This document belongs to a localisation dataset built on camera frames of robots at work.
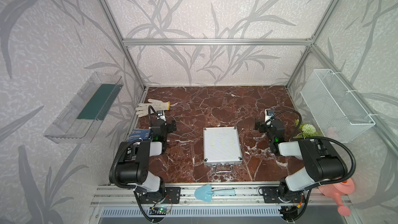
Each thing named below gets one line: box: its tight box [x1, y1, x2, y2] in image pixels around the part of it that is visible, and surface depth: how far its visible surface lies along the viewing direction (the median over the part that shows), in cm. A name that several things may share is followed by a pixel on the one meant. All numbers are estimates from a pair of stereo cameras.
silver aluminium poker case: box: [203, 126, 243, 174], surface depth 84 cm
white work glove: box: [135, 98, 171, 118], surface depth 111 cm
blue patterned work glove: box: [126, 128, 152, 142], surface depth 96 cm
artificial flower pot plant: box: [292, 118, 324, 138], surface depth 82 cm
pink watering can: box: [317, 178, 355, 217], surface depth 68 cm
